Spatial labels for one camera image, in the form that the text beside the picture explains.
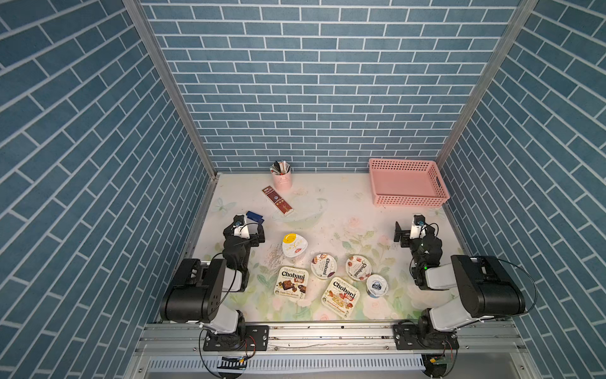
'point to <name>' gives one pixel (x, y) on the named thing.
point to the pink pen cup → (282, 182)
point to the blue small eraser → (255, 216)
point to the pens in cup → (280, 168)
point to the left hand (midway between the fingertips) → (253, 220)
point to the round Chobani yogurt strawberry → (358, 268)
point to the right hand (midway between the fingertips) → (413, 223)
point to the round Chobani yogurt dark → (323, 266)
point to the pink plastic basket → (407, 182)
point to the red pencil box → (277, 200)
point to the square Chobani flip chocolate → (291, 283)
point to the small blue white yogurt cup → (376, 286)
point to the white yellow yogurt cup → (293, 245)
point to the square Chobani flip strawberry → (341, 297)
